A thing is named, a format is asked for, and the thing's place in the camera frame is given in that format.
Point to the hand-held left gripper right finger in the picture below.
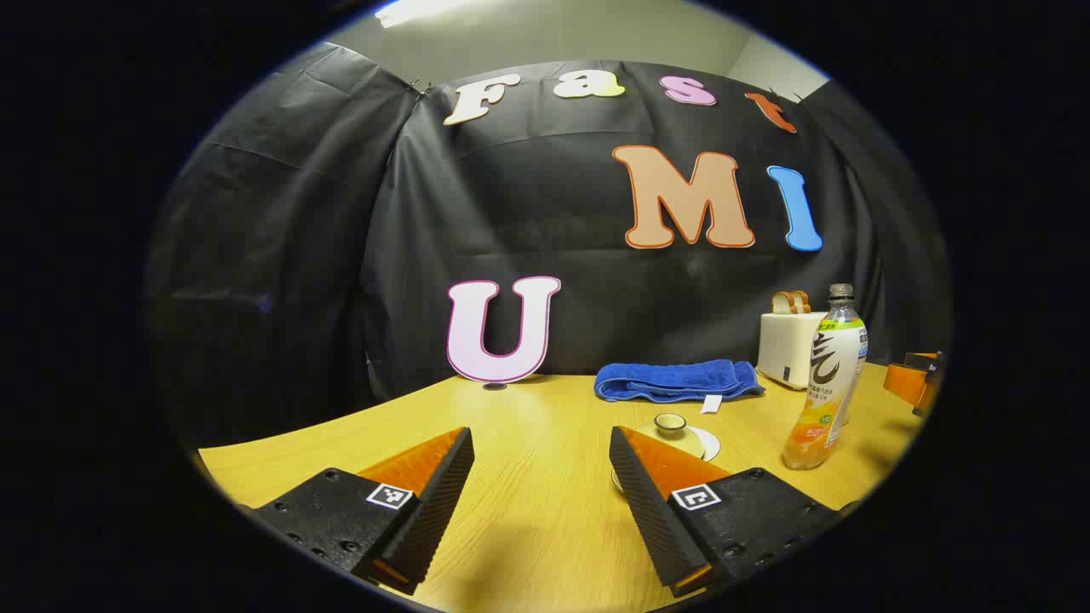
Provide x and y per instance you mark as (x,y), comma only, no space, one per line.
(647,502)

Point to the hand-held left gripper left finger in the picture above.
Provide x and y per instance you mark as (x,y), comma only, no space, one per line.
(443,494)

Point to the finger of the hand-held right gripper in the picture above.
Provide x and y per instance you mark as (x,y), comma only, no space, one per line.
(935,387)
(904,383)

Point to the clear water bottle orange drink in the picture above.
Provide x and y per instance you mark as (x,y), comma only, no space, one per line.
(830,375)

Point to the cream teacup lid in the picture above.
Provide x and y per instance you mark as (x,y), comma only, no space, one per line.
(670,423)

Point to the cream teacup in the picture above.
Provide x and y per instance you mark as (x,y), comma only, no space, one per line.
(709,444)

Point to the white toaster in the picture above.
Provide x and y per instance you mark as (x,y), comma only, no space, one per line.
(788,349)

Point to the blue towel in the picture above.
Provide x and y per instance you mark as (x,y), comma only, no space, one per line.
(673,379)

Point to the bread slice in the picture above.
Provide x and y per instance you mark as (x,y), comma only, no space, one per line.
(782,303)
(802,300)

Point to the black backdrop cloth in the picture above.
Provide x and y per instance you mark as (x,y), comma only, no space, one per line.
(341,255)

